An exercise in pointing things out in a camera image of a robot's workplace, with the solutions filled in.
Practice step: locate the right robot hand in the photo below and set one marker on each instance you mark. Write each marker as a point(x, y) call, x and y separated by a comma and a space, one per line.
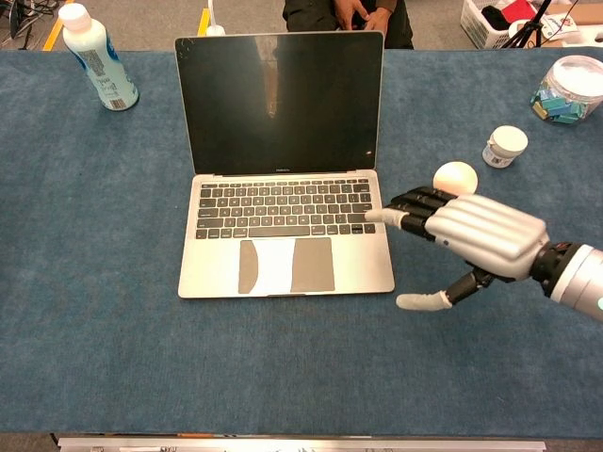
point(490, 230)

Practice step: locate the silver laptop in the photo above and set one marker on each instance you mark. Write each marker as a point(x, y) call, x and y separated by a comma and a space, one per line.
point(278, 103)

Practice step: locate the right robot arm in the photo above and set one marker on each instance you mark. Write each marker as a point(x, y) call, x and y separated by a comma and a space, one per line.
point(584, 273)

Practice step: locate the pale orange ball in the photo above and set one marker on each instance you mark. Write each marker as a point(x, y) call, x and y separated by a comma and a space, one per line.
point(454, 176)

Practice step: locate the small white lidded jar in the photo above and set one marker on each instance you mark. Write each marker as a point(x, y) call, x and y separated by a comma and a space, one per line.
point(504, 146)

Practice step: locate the clear jar of coloured blocks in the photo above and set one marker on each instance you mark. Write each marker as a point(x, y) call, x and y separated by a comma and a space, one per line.
point(572, 89)

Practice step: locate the white plastic laundry basket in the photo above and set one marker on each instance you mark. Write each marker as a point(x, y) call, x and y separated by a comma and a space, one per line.
point(476, 26)

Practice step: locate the black tripod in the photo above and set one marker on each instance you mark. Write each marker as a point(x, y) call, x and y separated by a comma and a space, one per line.
point(530, 28)

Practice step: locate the black cloth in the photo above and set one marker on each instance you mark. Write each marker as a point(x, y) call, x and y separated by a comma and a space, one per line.
point(492, 16)

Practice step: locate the red cloth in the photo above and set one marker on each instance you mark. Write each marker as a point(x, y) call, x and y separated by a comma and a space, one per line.
point(518, 8)

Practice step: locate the brown cardboard box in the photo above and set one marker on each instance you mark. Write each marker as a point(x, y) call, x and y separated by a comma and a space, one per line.
point(589, 19)

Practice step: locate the seated person in dark clothes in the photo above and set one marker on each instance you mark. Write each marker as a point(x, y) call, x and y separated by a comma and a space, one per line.
point(306, 14)

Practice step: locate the blue felt table mat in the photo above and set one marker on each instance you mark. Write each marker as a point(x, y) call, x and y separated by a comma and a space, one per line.
point(94, 306)

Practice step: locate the white bottle blue label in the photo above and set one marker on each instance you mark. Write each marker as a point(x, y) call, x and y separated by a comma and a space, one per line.
point(101, 70)

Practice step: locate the aluminium rail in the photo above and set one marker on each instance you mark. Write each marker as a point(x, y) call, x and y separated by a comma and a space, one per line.
point(301, 445)

